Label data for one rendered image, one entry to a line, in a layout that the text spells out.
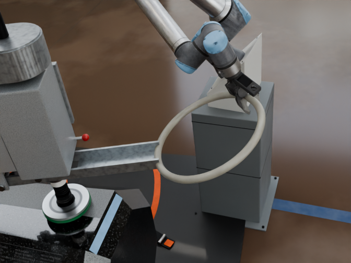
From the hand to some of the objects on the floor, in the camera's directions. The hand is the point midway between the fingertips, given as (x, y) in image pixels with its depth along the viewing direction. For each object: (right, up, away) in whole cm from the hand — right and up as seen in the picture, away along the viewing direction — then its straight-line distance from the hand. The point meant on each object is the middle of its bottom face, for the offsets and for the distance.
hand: (254, 108), depth 187 cm
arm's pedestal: (+10, -56, +126) cm, 138 cm away
